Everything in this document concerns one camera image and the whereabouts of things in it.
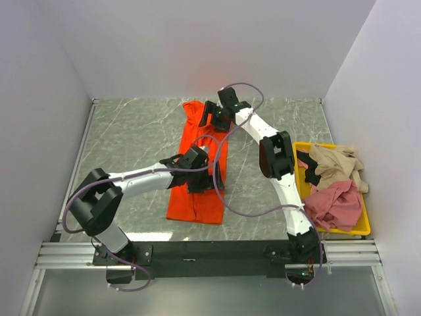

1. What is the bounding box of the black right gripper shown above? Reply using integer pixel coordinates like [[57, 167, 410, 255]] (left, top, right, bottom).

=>
[[197, 101, 230, 133]]

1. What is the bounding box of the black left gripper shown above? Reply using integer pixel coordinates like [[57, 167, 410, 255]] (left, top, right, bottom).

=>
[[187, 159, 224, 194]]

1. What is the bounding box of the orange t shirt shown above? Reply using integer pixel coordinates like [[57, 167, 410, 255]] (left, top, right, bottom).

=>
[[166, 100, 228, 225]]

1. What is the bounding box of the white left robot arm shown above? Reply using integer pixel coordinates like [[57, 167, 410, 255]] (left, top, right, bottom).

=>
[[66, 145, 224, 265]]

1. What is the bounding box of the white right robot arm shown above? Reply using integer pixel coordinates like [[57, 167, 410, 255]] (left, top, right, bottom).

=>
[[200, 84, 324, 263]]

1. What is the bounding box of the black base crossbar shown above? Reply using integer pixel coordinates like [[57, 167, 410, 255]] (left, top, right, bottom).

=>
[[91, 240, 328, 284]]

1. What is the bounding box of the black t shirt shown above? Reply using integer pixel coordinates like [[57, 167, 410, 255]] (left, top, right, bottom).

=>
[[296, 150, 321, 186]]

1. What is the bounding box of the beige t shirt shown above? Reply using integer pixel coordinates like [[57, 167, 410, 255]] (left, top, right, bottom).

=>
[[309, 144, 369, 194]]

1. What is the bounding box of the pink t shirt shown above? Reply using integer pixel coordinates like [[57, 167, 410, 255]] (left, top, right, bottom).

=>
[[304, 180, 362, 231]]

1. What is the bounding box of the yellow plastic bin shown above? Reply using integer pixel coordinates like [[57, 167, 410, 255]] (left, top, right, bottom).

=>
[[293, 142, 371, 236]]

